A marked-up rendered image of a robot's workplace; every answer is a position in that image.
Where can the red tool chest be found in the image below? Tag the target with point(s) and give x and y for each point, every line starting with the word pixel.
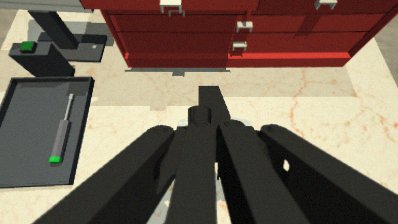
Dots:
pixel 202 33

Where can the grey screwdriver with green end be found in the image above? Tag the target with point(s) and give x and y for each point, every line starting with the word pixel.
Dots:
pixel 60 137

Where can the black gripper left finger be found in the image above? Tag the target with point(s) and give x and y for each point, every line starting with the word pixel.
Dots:
pixel 122 191

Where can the black flat panel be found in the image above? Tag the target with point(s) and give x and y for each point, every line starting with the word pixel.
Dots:
pixel 74 47

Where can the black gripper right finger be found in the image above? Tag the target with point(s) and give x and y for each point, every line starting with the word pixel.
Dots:
pixel 327 190

